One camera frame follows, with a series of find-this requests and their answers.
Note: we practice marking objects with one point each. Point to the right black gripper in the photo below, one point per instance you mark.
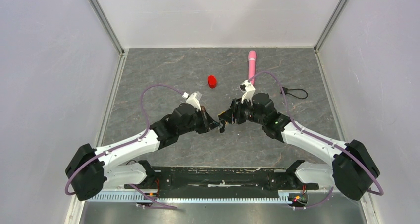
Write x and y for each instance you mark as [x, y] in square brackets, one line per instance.
[234, 111]

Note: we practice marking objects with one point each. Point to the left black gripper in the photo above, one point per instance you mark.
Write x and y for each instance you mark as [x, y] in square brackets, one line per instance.
[208, 123]

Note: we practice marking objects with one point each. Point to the right aluminium frame rail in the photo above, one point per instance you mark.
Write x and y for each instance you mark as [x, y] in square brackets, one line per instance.
[324, 54]

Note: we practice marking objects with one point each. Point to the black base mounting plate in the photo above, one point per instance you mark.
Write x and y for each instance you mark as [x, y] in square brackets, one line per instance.
[211, 182]

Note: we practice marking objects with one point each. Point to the pink pen-shaped stick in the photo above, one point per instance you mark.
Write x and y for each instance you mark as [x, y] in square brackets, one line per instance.
[251, 65]

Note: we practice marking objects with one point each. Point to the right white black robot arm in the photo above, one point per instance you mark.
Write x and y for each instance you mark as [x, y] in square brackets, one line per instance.
[346, 166]

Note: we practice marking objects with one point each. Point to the aluminium frame rail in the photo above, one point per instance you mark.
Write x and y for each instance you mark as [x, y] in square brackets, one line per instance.
[324, 54]
[118, 72]

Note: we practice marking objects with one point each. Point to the red cylindrical cap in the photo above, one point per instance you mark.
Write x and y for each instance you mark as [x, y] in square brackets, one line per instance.
[212, 81]

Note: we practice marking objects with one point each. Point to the yellow black padlock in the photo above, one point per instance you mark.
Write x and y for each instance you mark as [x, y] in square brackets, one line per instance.
[222, 121]

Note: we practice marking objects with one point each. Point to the white slotted cable duct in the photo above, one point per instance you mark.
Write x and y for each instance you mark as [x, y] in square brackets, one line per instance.
[136, 197]

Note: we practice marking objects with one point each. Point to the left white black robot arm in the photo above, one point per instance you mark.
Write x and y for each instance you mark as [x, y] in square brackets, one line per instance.
[92, 169]

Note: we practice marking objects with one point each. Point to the left aluminium frame rail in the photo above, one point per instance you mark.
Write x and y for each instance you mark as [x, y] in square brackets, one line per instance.
[118, 72]

